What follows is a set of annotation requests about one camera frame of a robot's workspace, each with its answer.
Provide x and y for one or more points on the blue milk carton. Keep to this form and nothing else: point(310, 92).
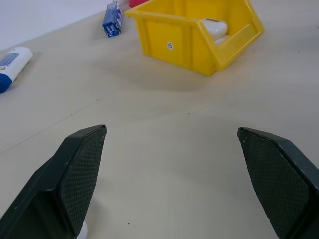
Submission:
point(112, 22)

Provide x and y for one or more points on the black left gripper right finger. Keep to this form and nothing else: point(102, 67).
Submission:
point(281, 179)

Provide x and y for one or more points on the white bottle with blue cap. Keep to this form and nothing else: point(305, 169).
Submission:
point(12, 64)

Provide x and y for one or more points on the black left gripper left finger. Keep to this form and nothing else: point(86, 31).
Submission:
point(62, 179)

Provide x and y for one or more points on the pink fabric bag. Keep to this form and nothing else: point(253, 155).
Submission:
point(135, 2)

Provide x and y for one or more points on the yellow plastic bin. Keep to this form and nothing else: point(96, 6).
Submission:
point(162, 32)

